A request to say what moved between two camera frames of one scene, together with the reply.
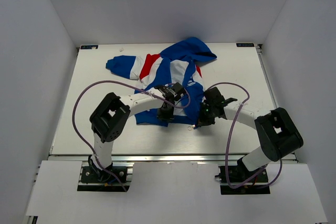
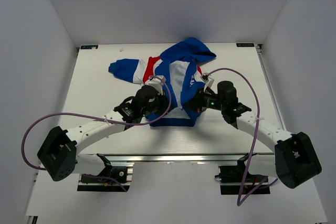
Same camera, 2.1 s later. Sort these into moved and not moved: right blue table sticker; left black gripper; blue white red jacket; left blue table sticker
Moved: left black gripper
Not moved: right blue table sticker; blue white red jacket; left blue table sticker
